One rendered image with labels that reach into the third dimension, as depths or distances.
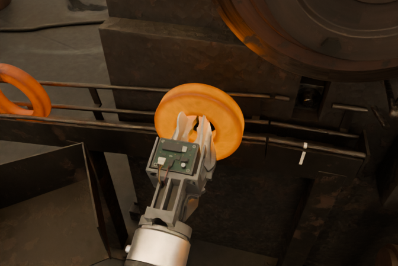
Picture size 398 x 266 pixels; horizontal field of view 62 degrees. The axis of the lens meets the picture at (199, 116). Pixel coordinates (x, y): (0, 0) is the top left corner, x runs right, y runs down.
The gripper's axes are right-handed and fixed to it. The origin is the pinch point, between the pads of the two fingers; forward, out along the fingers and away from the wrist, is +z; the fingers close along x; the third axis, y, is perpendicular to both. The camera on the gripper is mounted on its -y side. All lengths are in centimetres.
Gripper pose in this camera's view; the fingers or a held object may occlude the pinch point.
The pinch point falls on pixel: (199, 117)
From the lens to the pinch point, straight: 55.8
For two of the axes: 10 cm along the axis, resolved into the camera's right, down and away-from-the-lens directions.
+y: -0.7, -5.4, -8.4
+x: -9.7, -1.5, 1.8
